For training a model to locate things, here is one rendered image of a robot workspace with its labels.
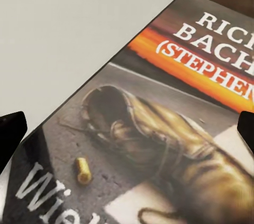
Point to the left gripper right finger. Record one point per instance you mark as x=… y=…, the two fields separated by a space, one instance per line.
x=246 y=127

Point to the hardback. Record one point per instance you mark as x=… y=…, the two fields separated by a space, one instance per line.
x=151 y=137

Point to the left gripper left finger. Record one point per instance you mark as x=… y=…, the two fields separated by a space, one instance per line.
x=12 y=129

